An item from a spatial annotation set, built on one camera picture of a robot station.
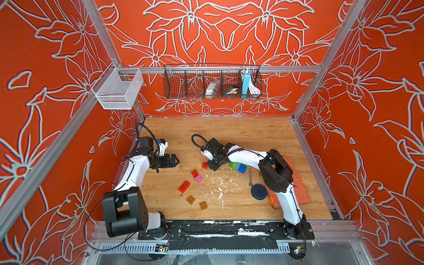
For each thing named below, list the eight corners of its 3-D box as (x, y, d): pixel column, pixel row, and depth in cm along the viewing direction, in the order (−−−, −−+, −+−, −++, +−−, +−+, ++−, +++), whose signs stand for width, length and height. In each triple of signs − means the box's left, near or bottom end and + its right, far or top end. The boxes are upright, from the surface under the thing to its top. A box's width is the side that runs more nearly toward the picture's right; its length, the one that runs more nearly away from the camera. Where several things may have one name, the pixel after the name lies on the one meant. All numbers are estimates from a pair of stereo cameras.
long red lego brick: (178, 190, 87) (177, 188, 86) (186, 181, 91) (185, 179, 89) (182, 194, 86) (182, 192, 84) (190, 184, 89) (190, 183, 88)
